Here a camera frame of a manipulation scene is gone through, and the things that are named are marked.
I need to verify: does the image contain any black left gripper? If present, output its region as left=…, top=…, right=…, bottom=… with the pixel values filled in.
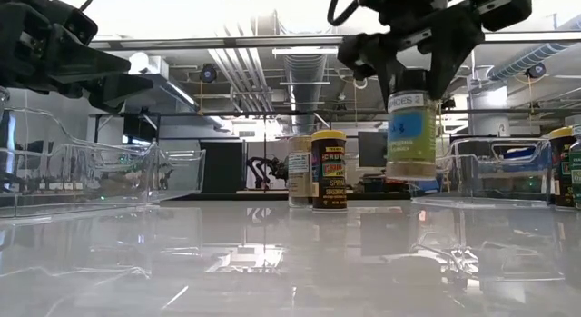
left=0, top=0, right=154, bottom=114

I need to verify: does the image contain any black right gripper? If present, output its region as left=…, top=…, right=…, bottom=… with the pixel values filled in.
left=337, top=0, right=534, bottom=111

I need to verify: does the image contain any black-lid spice jar green label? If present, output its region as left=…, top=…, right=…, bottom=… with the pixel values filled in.
left=385, top=69, right=439, bottom=182

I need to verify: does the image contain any yellow-lid chili onion jar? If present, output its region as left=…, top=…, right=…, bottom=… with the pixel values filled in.
left=310, top=129, right=349, bottom=213
left=547, top=125, right=576, bottom=209

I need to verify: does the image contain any tan-lid spice jar white label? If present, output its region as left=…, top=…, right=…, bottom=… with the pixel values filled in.
left=287, top=134, right=314, bottom=209

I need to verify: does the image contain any green-lid spice jar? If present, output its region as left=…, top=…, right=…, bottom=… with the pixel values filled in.
left=568, top=137, right=581, bottom=210

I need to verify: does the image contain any white ceiling unit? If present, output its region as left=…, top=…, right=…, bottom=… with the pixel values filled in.
left=128, top=51, right=170, bottom=76

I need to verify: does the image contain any long ceiling light fixture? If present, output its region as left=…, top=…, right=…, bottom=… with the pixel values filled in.
left=271, top=45, right=340, bottom=57

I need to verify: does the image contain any black computer monitor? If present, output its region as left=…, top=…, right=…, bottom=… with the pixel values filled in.
left=357, top=130, right=389, bottom=169

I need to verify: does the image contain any grey horizontal beam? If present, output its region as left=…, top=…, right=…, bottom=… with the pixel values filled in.
left=88, top=33, right=581, bottom=53

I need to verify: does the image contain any black cabinet panel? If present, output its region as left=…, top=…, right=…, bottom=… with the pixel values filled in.
left=199, top=140, right=247, bottom=194

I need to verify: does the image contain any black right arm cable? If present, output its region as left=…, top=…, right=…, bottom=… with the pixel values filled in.
left=326, top=0, right=364, bottom=27

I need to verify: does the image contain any round black ceiling camera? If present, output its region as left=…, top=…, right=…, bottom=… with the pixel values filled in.
left=526, top=61, right=548, bottom=80
left=199, top=63, right=219, bottom=84

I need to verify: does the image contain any silver ventilation duct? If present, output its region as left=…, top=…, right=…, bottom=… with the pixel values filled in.
left=283, top=53, right=328, bottom=135

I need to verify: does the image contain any white insulated ceiling duct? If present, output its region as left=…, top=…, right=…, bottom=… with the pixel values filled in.
left=487, top=15, right=581, bottom=82

